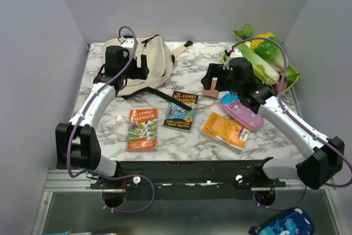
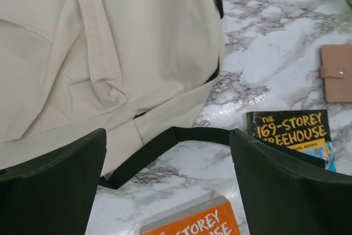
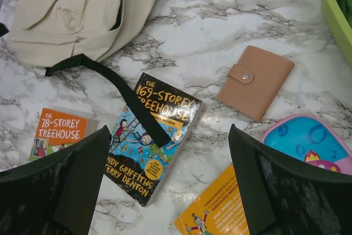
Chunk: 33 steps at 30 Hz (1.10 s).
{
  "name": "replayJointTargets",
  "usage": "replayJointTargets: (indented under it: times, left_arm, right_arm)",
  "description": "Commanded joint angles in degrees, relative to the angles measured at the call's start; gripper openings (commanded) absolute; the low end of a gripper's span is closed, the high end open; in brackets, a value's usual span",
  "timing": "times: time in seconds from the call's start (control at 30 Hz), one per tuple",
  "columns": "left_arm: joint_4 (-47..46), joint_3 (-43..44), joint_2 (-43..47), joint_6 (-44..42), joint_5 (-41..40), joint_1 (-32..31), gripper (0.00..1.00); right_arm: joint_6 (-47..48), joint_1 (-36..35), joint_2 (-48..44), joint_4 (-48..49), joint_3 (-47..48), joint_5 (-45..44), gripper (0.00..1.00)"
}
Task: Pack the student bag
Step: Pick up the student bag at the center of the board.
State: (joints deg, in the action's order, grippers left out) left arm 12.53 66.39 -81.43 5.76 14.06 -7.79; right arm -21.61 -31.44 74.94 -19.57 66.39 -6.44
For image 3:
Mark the green plastic vegetable tray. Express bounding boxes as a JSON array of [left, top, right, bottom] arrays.
[[321, 0, 351, 64]]

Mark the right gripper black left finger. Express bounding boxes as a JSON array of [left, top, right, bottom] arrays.
[[1, 126, 111, 234]]

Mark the cream canvas backpack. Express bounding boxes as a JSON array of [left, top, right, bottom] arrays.
[[7, 0, 170, 146]]

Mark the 169-Storey Treehouse book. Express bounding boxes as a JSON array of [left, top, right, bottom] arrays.
[[105, 73, 202, 207]]

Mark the pink blue pencil case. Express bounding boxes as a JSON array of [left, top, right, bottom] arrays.
[[261, 114, 351, 175]]

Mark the yellow orange paperback book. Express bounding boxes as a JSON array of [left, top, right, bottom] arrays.
[[174, 164, 250, 235]]

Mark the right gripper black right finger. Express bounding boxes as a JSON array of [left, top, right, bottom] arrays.
[[228, 125, 351, 234]]

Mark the tan leather card wallet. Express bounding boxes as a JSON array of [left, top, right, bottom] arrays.
[[218, 45, 295, 122]]

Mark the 78-Storey Treehouse book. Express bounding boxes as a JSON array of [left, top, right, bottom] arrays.
[[29, 108, 98, 161]]

